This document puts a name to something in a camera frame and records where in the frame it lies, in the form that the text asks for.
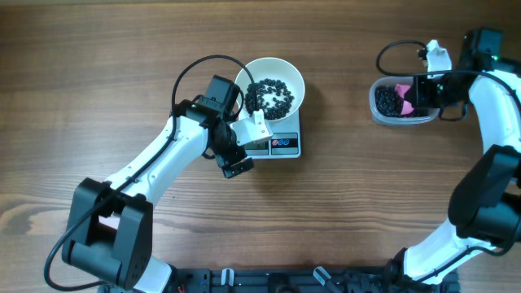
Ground black beans in container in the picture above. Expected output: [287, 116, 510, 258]
[375, 85, 428, 118]

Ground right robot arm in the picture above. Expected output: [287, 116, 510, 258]
[381, 27, 520, 291]

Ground black beans in bowl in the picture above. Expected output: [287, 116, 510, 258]
[245, 78, 295, 120]

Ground white digital kitchen scale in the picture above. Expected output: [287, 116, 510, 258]
[245, 111, 301, 160]

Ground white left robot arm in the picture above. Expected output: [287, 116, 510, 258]
[54, 76, 253, 292]

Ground pink scoop blue handle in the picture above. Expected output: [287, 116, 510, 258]
[395, 84, 414, 116]

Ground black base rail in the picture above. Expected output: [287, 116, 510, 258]
[165, 266, 461, 293]

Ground clear plastic container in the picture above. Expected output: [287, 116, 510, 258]
[369, 77, 439, 126]

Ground white bowl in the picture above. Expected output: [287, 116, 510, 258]
[235, 57, 305, 122]

